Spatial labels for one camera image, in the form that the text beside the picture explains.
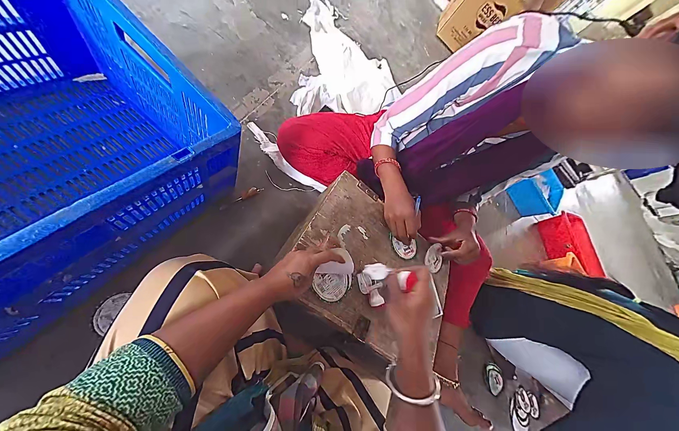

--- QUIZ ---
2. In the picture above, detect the person's left hand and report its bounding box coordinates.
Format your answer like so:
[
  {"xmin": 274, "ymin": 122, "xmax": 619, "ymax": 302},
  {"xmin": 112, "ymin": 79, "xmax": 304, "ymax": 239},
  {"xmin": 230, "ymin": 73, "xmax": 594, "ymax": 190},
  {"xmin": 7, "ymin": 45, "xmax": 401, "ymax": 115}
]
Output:
[{"xmin": 260, "ymin": 239, "xmax": 346, "ymax": 302}]

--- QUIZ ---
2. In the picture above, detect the person's right hand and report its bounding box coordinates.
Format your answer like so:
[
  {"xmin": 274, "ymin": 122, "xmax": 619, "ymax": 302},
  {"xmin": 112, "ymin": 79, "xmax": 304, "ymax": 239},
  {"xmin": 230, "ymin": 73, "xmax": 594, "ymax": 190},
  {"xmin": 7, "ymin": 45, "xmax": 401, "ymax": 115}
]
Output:
[{"xmin": 386, "ymin": 266, "xmax": 437, "ymax": 347}]

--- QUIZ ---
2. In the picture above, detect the white round paper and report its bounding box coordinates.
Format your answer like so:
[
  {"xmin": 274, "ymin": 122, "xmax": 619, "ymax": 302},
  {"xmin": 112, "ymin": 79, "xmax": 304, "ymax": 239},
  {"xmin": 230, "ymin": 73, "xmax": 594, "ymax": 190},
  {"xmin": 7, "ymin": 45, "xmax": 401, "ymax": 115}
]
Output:
[{"xmin": 317, "ymin": 248, "xmax": 354, "ymax": 275}]

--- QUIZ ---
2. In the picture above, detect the person's right forearm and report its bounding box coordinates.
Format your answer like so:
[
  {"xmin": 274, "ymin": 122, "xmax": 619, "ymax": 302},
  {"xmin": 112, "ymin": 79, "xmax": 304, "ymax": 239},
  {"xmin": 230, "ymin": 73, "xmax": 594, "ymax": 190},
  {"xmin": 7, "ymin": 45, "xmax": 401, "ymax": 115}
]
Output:
[{"xmin": 385, "ymin": 340, "xmax": 446, "ymax": 431}]

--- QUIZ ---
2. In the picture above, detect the person's left forearm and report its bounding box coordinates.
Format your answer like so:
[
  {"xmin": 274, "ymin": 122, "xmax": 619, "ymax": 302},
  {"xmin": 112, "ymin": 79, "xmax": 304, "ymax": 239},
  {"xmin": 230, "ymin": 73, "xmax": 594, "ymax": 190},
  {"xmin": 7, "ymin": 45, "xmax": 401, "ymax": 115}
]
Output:
[{"xmin": 146, "ymin": 277, "xmax": 274, "ymax": 390}]

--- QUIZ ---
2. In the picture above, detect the wooden box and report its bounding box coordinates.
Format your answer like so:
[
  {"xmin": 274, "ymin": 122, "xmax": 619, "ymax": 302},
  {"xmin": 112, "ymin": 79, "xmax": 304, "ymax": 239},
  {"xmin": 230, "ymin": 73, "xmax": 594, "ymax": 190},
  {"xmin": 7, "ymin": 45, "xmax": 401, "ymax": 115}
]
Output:
[{"xmin": 275, "ymin": 171, "xmax": 455, "ymax": 364}]

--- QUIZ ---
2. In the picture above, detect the green-edged oval patch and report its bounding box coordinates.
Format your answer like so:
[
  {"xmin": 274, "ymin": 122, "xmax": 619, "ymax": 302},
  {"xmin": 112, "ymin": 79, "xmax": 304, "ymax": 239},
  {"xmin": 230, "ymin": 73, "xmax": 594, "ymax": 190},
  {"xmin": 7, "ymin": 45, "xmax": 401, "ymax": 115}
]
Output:
[{"xmin": 484, "ymin": 362, "xmax": 505, "ymax": 397}]

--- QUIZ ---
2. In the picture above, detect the blue plastic box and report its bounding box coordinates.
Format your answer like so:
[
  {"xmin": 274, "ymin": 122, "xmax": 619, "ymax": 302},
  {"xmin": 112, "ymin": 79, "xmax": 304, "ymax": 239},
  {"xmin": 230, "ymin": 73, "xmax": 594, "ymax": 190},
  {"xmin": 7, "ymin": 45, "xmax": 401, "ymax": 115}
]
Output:
[{"xmin": 505, "ymin": 169, "xmax": 565, "ymax": 217}]

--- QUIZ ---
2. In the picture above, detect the white paper sheet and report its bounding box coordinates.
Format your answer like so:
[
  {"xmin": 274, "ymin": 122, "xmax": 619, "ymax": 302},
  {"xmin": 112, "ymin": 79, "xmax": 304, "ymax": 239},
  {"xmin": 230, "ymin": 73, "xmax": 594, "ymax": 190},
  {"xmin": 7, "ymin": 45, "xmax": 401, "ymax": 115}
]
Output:
[{"xmin": 486, "ymin": 338, "xmax": 592, "ymax": 411}]

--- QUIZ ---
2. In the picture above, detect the pile of oval patches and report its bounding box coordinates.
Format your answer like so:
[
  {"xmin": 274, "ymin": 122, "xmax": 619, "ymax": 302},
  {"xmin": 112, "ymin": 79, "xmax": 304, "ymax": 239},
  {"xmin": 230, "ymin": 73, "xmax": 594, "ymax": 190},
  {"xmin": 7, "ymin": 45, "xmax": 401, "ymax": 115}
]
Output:
[{"xmin": 510, "ymin": 386, "xmax": 540, "ymax": 431}]

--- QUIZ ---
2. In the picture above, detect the red plastic crate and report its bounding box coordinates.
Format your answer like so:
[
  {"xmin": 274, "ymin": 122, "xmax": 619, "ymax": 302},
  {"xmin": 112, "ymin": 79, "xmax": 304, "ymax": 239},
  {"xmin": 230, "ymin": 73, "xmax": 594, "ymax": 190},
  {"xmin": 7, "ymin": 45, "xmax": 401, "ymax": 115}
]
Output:
[{"xmin": 536, "ymin": 211, "xmax": 607, "ymax": 278}]

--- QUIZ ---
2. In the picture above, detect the large blue plastic crate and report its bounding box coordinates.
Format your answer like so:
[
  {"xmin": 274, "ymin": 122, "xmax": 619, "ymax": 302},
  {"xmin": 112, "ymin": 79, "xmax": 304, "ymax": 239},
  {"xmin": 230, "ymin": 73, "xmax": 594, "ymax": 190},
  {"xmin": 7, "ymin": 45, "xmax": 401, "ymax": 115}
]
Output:
[{"xmin": 0, "ymin": 0, "xmax": 242, "ymax": 393}]

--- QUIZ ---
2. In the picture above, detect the round grey printed patch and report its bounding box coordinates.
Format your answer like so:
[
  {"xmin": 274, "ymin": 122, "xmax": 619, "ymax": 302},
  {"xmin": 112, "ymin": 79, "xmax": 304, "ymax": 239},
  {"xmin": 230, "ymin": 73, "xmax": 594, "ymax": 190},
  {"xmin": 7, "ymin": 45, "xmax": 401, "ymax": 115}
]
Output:
[{"xmin": 93, "ymin": 292, "xmax": 132, "ymax": 337}]

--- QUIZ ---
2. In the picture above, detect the brown cardboard box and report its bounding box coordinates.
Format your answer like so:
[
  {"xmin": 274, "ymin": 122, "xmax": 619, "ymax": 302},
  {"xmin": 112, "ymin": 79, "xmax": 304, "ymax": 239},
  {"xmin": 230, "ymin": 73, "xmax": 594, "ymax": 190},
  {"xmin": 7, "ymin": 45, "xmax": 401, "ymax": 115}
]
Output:
[{"xmin": 436, "ymin": 0, "xmax": 527, "ymax": 53}]

